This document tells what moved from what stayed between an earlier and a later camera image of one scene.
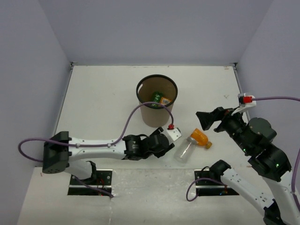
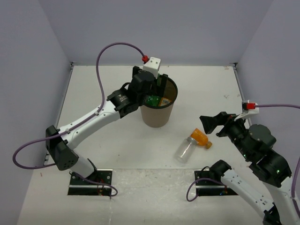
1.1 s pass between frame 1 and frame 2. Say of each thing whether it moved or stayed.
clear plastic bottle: stayed
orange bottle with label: stayed
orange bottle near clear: stayed
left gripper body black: moved
